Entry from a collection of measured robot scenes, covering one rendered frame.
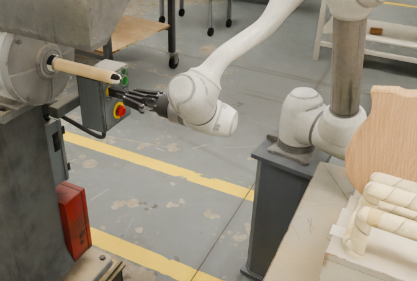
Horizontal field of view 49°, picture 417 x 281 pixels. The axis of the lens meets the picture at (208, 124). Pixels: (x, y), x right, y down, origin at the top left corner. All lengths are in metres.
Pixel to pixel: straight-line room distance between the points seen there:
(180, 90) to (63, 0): 0.36
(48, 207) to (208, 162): 1.50
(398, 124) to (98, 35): 0.71
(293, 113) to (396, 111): 0.70
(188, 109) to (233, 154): 1.97
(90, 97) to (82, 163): 1.57
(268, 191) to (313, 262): 0.85
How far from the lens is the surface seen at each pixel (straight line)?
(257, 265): 2.25
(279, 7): 1.42
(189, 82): 1.14
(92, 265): 1.99
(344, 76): 1.54
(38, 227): 1.75
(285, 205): 1.95
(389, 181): 1.10
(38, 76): 1.29
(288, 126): 1.80
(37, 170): 1.64
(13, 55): 1.24
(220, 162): 3.03
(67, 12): 0.98
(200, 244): 2.45
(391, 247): 0.97
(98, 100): 1.52
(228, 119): 1.29
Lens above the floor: 1.74
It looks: 30 degrees down
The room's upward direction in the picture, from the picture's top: 2 degrees clockwise
